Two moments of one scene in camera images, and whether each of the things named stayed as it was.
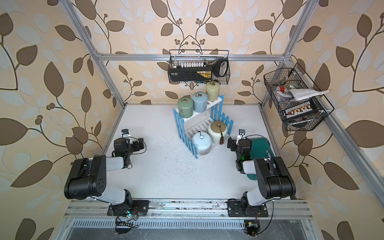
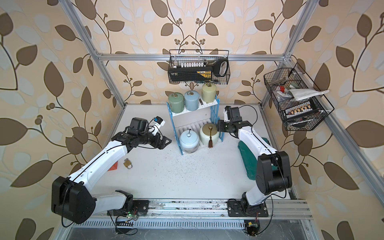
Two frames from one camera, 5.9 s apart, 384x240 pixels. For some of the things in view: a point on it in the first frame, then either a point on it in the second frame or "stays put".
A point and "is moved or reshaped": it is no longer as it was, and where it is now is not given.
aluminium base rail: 276,208 stays put
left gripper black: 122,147 → 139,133
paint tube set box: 299,110 stays put
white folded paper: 299,94 stays put
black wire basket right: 302,105 stays put
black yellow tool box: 177,74 stays put
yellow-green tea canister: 213,89 is moved or reshaped
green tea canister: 185,106 → 176,102
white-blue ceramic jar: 202,142 → 189,141
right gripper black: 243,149 → 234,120
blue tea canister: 200,101 → 191,99
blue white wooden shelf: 204,129 is moved or reshaped
